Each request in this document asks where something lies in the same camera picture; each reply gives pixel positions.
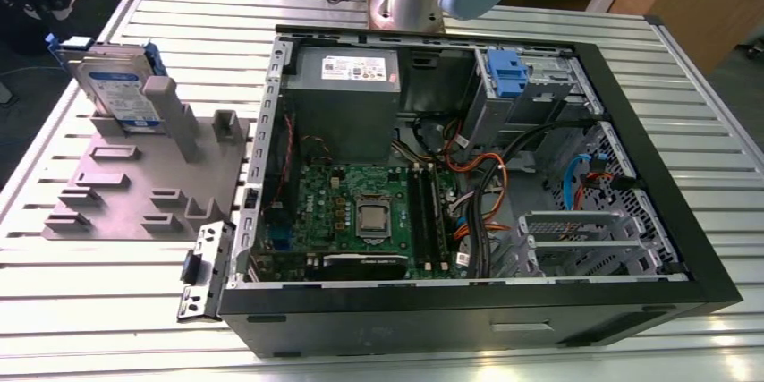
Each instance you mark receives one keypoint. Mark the hard disk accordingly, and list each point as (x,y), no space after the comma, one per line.
(118,91)

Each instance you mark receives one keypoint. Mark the metal disk bay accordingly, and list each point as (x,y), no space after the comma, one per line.
(573,216)

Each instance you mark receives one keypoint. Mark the grey parts rack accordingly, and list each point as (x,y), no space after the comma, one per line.
(149,176)

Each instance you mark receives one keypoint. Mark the grey power supply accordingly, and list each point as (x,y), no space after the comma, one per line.
(340,122)

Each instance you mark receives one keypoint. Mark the green motherboard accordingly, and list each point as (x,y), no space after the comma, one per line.
(381,180)

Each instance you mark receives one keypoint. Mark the silver CPU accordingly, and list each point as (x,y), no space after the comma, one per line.
(373,218)

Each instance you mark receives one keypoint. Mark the blue plastic drive latch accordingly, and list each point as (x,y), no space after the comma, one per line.
(504,64)

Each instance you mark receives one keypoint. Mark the CPU socket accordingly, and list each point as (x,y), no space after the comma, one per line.
(374,239)

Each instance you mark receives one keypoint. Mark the black graphics card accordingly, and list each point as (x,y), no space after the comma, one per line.
(357,265)

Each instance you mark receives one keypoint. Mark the black RAM slot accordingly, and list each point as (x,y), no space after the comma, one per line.
(422,221)
(438,221)

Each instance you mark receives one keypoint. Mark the metal drive cage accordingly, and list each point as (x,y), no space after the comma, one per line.
(518,109)

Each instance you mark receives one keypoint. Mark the black PC case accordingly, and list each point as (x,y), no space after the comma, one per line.
(417,324)

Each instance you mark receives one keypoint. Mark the black chair base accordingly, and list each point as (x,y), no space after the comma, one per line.
(753,47)

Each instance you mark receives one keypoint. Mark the metal card retention bracket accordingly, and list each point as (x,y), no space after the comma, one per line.
(212,265)

